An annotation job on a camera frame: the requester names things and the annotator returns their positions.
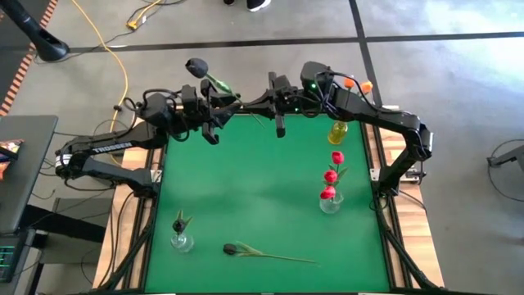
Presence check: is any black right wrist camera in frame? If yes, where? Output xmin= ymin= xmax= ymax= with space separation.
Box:
xmin=300 ymin=61 xmax=333 ymax=99

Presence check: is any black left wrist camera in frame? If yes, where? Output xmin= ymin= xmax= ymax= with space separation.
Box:
xmin=181 ymin=84 xmax=201 ymax=118

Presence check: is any clear cut-glass vase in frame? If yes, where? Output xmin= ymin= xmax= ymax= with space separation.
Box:
xmin=170 ymin=231 xmax=196 ymax=254
xmin=318 ymin=190 xmax=345 ymax=216

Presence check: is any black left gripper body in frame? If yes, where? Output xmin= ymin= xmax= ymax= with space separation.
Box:
xmin=182 ymin=79 xmax=230 ymax=145

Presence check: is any yellow cable with plug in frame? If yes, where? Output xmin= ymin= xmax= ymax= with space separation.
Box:
xmin=125 ymin=0 xmax=165 ymax=32

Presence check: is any colourful snack bag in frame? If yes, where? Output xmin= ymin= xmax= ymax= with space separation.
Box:
xmin=0 ymin=138 xmax=25 ymax=181

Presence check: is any black keyboard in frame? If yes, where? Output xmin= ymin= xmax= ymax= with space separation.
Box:
xmin=0 ymin=229 xmax=38 ymax=284

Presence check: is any long yellow cable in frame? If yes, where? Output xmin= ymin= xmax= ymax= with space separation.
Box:
xmin=71 ymin=0 xmax=130 ymax=124

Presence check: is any black pole stand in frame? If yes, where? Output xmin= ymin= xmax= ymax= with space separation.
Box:
xmin=0 ymin=0 xmax=70 ymax=63

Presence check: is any dark mat orange-striped edge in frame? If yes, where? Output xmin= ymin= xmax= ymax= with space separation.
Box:
xmin=0 ymin=0 xmax=59 ymax=118

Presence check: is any black frame strut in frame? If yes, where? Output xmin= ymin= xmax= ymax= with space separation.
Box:
xmin=374 ymin=196 xmax=443 ymax=291
xmin=105 ymin=196 xmax=159 ymax=291

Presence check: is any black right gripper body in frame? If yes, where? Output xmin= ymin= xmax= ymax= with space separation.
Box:
xmin=268 ymin=71 xmax=304 ymax=138

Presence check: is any grey desk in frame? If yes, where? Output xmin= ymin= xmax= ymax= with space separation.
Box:
xmin=0 ymin=115 xmax=59 ymax=235

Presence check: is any black artificial tulip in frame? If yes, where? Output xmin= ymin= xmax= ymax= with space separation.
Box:
xmin=184 ymin=57 xmax=266 ymax=129
xmin=223 ymin=241 xmax=317 ymax=264
xmin=171 ymin=209 xmax=193 ymax=237

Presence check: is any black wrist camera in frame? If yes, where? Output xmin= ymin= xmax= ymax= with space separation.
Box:
xmin=300 ymin=61 xmax=333 ymax=99
xmin=181 ymin=84 xmax=201 ymax=118

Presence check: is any yellow glass vase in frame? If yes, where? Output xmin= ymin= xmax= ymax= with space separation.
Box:
xmin=327 ymin=120 xmax=349 ymax=146

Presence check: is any wooden side platform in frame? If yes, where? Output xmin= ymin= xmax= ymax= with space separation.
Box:
xmin=92 ymin=145 xmax=165 ymax=290
xmin=364 ymin=104 xmax=445 ymax=288

